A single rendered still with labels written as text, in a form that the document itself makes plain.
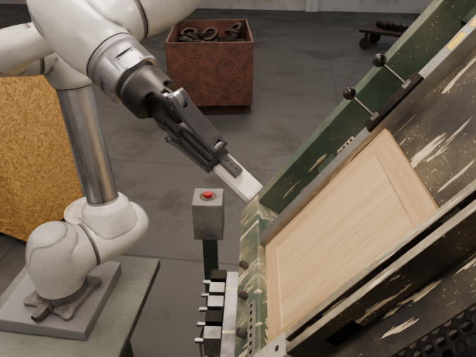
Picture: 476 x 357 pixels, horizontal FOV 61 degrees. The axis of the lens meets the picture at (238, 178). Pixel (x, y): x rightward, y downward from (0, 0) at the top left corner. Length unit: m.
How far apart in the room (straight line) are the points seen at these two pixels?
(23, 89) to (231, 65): 2.36
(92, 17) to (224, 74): 3.85
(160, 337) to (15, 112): 1.51
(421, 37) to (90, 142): 1.06
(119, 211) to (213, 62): 3.23
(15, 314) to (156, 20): 1.09
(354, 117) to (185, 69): 3.15
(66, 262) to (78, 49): 0.82
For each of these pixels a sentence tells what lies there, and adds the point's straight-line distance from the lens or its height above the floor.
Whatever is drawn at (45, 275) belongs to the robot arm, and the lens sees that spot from 1.35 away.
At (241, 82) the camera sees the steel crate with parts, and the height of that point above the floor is 0.40.
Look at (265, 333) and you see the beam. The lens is 1.18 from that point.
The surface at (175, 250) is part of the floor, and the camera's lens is 2.76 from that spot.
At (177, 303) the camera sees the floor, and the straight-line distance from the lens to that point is 2.45.
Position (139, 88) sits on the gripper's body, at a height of 1.66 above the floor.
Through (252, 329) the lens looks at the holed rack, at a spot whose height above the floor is 0.89.
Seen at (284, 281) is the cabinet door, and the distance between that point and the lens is 1.23.
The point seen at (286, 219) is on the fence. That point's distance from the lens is 1.36.
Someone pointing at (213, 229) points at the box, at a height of 0.81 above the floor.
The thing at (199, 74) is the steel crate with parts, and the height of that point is 0.50.
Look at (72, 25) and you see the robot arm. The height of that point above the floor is 1.73.
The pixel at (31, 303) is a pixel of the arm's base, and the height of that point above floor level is 0.82.
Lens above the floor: 1.85
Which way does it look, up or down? 32 degrees down
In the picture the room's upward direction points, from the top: straight up
